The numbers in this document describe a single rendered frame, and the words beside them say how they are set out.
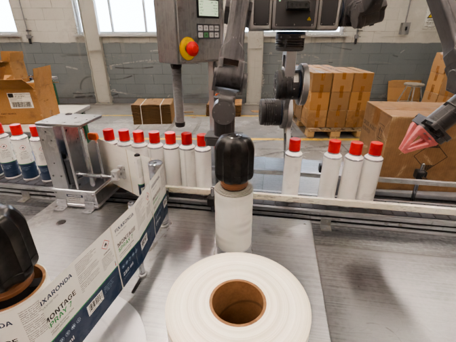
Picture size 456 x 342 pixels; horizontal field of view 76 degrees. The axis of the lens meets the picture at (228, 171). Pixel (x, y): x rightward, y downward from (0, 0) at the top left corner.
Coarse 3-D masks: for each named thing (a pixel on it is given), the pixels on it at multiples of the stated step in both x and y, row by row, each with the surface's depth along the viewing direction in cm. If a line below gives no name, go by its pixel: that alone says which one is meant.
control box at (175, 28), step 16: (160, 0) 77; (176, 0) 74; (192, 0) 77; (160, 16) 79; (176, 16) 75; (192, 16) 78; (160, 32) 81; (176, 32) 77; (192, 32) 80; (160, 48) 83; (176, 48) 79; (208, 48) 85
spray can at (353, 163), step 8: (352, 144) 82; (360, 144) 81; (352, 152) 82; (360, 152) 82; (344, 160) 85; (352, 160) 82; (360, 160) 82; (344, 168) 85; (352, 168) 83; (360, 168) 83; (344, 176) 86; (352, 176) 84; (344, 184) 86; (352, 184) 85; (344, 192) 87; (352, 192) 86
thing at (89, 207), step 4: (60, 200) 88; (64, 200) 88; (60, 204) 89; (64, 204) 89; (88, 204) 87; (92, 204) 87; (56, 208) 88; (60, 208) 88; (64, 208) 88; (88, 208) 88; (92, 208) 88; (84, 212) 86; (88, 212) 86
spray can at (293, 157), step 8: (296, 144) 84; (288, 152) 86; (296, 152) 85; (288, 160) 86; (296, 160) 85; (288, 168) 87; (296, 168) 86; (288, 176) 88; (296, 176) 87; (288, 184) 89; (296, 184) 89; (288, 192) 90; (296, 192) 90
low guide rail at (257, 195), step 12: (180, 192) 94; (192, 192) 93; (204, 192) 92; (324, 204) 87; (336, 204) 87; (348, 204) 86; (360, 204) 86; (372, 204) 85; (384, 204) 84; (396, 204) 84; (408, 204) 84
